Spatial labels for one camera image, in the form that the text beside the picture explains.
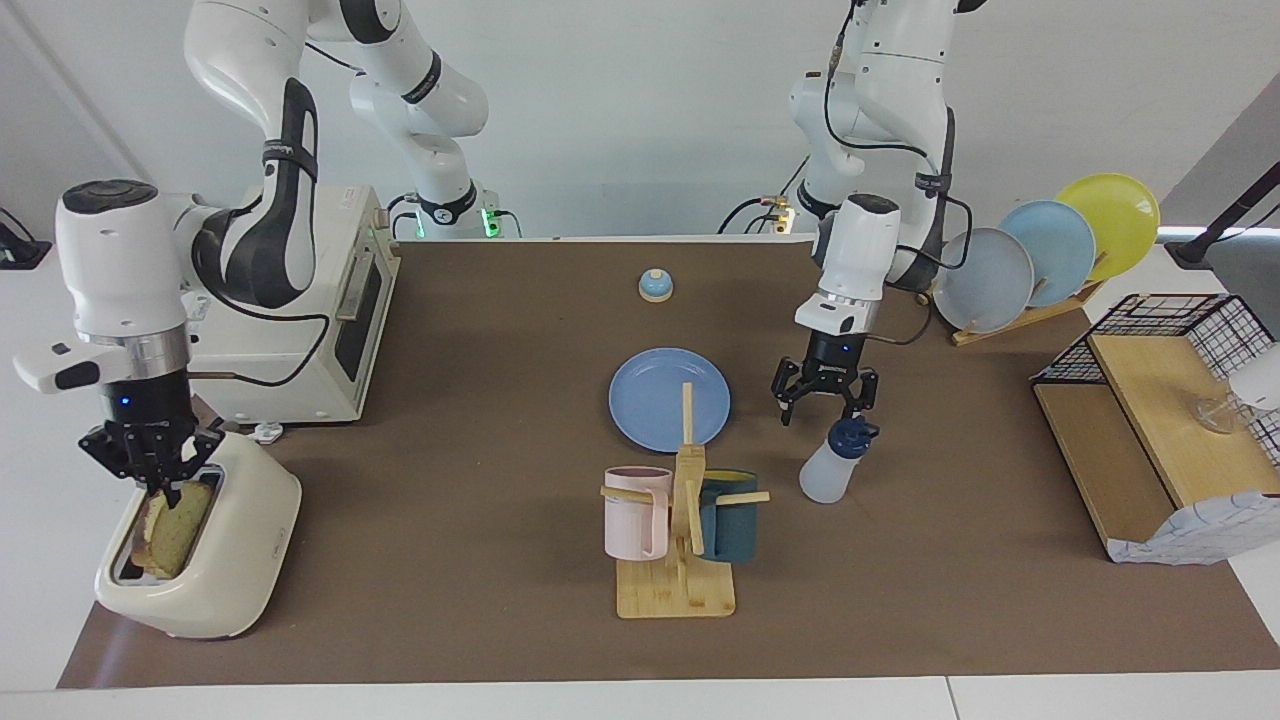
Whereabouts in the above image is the toasted bread slice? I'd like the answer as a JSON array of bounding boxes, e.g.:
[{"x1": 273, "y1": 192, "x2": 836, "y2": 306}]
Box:
[{"x1": 130, "y1": 478, "x2": 214, "y2": 581}]

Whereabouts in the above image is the white bottle with blue cap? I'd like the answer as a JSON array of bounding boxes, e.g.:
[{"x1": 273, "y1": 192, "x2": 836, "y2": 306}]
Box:
[{"x1": 798, "y1": 416, "x2": 881, "y2": 505}]

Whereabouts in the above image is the blue round plate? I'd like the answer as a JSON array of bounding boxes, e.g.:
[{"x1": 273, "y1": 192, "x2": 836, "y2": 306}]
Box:
[{"x1": 608, "y1": 347, "x2": 732, "y2": 453}]

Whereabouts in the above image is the wooden plate rack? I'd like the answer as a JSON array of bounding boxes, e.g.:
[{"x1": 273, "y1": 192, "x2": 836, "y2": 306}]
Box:
[{"x1": 918, "y1": 278, "x2": 1106, "y2": 348}]

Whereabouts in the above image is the pale grey plate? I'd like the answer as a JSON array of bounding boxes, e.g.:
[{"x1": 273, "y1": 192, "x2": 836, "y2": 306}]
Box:
[{"x1": 931, "y1": 228, "x2": 1035, "y2": 334}]

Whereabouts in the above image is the light blue plate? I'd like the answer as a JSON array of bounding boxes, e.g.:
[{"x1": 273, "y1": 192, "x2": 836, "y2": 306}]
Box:
[{"x1": 998, "y1": 200, "x2": 1098, "y2": 309}]

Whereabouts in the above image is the yellow plate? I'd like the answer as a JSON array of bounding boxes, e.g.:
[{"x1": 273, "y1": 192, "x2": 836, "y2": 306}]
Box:
[{"x1": 1055, "y1": 173, "x2": 1162, "y2": 284}]

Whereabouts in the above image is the cream two-slot toaster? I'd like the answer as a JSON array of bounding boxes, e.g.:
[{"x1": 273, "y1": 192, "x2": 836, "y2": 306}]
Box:
[{"x1": 95, "y1": 430, "x2": 303, "y2": 641}]

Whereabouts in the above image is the dark teal mug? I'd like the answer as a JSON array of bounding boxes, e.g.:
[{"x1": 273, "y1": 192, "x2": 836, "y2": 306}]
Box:
[{"x1": 697, "y1": 469, "x2": 760, "y2": 563}]

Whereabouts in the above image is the white toaster oven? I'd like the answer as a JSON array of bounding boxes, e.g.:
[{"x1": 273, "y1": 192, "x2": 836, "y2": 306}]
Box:
[{"x1": 185, "y1": 185, "x2": 401, "y2": 426}]

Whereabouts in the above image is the pink ribbed mug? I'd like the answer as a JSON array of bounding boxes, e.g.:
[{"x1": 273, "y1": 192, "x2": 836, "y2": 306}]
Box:
[{"x1": 603, "y1": 466, "x2": 673, "y2": 562}]

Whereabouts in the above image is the black clamp base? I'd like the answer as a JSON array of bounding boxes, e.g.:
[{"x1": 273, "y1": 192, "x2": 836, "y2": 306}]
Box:
[{"x1": 0, "y1": 207, "x2": 53, "y2": 271}]

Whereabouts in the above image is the wooden mug tree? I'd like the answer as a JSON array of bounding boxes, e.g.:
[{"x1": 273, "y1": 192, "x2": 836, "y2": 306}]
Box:
[{"x1": 600, "y1": 382, "x2": 772, "y2": 620}]

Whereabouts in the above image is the brown table mat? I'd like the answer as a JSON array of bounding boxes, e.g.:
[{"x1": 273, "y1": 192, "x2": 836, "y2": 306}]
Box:
[{"x1": 57, "y1": 240, "x2": 1280, "y2": 689}]

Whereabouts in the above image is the wooden shelf unit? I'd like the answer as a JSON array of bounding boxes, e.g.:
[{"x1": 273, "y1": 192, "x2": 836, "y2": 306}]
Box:
[{"x1": 1032, "y1": 333, "x2": 1280, "y2": 561}]

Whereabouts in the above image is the clear drinking glass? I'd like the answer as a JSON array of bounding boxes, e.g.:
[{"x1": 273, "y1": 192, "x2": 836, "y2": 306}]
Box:
[{"x1": 1193, "y1": 392, "x2": 1241, "y2": 435}]

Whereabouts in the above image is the white patterned cloth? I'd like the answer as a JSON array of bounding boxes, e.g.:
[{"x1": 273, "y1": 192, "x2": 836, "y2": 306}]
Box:
[{"x1": 1107, "y1": 490, "x2": 1280, "y2": 567}]

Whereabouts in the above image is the black stand pole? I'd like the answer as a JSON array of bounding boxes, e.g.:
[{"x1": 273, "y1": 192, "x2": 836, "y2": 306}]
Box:
[{"x1": 1165, "y1": 160, "x2": 1280, "y2": 269}]

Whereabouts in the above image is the white rounded device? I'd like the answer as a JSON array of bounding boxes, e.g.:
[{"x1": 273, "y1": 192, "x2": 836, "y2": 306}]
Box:
[{"x1": 1228, "y1": 342, "x2": 1280, "y2": 413}]

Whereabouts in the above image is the black wire basket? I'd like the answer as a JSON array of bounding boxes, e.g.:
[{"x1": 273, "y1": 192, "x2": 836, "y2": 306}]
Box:
[{"x1": 1030, "y1": 293, "x2": 1280, "y2": 471}]

